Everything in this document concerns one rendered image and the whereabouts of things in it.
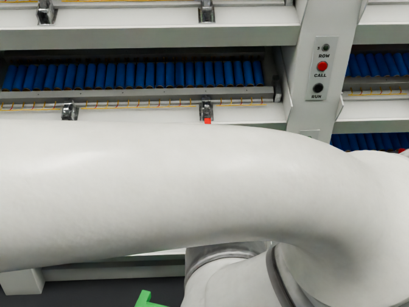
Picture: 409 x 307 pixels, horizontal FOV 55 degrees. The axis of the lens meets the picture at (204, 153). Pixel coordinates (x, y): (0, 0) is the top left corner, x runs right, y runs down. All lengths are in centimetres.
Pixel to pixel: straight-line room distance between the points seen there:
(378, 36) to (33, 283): 99
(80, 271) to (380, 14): 94
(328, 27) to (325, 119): 18
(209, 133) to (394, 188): 12
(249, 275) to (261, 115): 51
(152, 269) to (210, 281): 79
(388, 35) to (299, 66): 16
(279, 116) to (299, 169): 62
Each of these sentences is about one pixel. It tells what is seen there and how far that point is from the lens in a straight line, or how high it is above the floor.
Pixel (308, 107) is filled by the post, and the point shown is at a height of 56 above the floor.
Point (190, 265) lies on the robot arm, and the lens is 40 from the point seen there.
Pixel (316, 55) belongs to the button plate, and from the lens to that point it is 73.
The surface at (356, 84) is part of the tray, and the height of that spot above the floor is 57.
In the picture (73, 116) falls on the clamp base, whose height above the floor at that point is 54.
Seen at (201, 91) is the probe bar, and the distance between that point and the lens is 78.
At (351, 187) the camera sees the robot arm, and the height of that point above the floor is 81.
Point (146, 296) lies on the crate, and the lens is 88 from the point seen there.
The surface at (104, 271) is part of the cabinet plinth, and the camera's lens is 115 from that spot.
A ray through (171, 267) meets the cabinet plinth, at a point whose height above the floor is 4.
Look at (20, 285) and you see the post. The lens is 119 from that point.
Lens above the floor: 92
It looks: 36 degrees down
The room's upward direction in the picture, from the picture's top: straight up
